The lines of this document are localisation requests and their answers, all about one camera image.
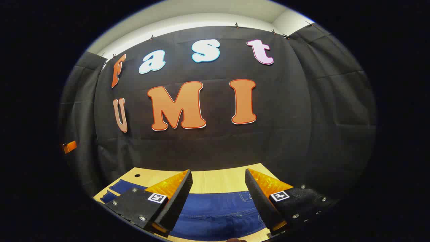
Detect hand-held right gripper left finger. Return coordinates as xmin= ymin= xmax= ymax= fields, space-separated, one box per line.
xmin=105 ymin=169 xmax=194 ymax=236

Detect blue jeans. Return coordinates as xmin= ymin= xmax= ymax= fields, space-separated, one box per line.
xmin=100 ymin=179 xmax=269 ymax=241

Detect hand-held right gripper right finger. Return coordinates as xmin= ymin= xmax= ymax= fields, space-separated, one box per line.
xmin=245 ymin=168 xmax=338 ymax=236

